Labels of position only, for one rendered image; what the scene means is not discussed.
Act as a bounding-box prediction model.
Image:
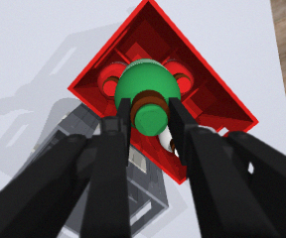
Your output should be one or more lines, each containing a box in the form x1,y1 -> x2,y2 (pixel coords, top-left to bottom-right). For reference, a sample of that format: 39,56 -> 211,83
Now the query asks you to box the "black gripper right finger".
168,97 -> 286,238

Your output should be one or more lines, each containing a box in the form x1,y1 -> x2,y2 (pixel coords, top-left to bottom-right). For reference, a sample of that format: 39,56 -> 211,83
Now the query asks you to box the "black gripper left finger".
0,98 -> 132,238

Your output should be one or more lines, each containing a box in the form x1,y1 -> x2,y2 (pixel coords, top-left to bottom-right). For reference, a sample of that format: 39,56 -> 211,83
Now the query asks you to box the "green bottle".
114,59 -> 181,136

